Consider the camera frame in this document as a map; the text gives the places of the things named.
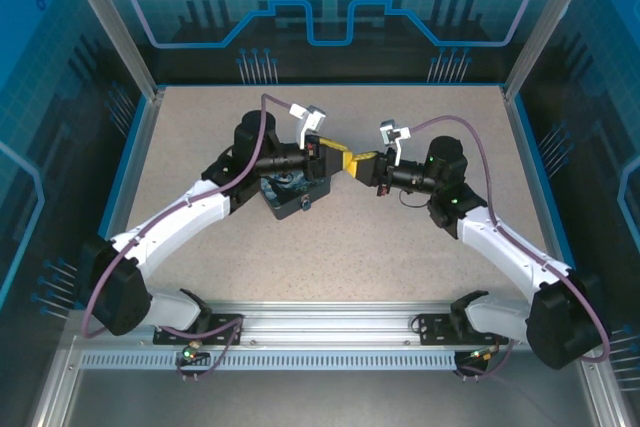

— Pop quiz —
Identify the blue table edge strip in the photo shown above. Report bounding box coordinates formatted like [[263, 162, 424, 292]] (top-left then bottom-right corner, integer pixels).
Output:
[[512, 95, 576, 309], [94, 94, 154, 311]]

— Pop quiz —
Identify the thin black cable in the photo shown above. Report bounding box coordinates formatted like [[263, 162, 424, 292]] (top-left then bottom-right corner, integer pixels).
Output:
[[398, 190, 431, 208]]

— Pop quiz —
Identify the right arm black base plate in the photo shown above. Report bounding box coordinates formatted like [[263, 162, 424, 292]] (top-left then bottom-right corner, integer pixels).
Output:
[[414, 313, 516, 347]]

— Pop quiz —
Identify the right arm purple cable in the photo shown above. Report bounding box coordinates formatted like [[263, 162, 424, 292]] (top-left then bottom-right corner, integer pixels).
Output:
[[409, 114, 612, 383]]

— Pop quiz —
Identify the slotted grey cable duct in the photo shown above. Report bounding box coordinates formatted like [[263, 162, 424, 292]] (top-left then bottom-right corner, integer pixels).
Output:
[[79, 351, 474, 372]]

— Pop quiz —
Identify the aluminium frame post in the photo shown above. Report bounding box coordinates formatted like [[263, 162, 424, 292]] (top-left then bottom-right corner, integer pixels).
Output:
[[55, 0, 166, 101], [502, 0, 589, 101]]

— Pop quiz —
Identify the aluminium mounting rail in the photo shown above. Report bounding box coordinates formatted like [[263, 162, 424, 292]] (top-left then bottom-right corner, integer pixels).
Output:
[[67, 300, 596, 348]]

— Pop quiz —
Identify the cable connector with green light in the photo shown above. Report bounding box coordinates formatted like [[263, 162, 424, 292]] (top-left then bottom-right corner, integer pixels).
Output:
[[180, 340, 210, 363], [467, 345, 502, 364]]

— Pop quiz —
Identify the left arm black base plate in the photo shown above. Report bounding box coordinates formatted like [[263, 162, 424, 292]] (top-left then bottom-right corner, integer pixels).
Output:
[[151, 313, 245, 347]]

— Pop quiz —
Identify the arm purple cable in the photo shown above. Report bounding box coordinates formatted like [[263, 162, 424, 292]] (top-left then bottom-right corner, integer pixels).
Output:
[[409, 114, 612, 383], [81, 92, 301, 383]]

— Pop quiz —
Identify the dark teal painted box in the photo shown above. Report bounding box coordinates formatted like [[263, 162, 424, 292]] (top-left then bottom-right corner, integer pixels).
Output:
[[258, 171, 332, 222]]

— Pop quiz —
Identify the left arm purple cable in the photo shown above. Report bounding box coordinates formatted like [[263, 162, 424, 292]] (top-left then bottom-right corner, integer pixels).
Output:
[[81, 92, 301, 383]]

